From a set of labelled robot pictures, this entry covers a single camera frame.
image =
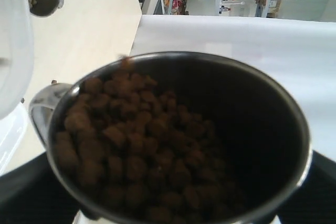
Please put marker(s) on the white backdrop curtain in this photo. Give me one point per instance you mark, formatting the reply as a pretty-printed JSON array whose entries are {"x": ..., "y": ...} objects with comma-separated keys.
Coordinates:
[{"x": 300, "y": 55}]

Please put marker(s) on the translucent plastic container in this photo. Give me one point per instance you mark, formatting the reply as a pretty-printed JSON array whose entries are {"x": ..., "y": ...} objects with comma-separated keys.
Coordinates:
[{"x": 17, "y": 53}]

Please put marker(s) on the white plastic tray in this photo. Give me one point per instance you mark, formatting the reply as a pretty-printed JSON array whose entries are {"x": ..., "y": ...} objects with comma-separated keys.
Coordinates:
[{"x": 13, "y": 128}]

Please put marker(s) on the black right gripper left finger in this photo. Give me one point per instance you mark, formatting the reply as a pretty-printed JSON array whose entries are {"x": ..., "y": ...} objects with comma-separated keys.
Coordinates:
[{"x": 32, "y": 194}]

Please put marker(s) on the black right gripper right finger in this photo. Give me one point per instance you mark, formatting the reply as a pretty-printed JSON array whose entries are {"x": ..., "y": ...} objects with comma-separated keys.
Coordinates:
[{"x": 314, "y": 201}]

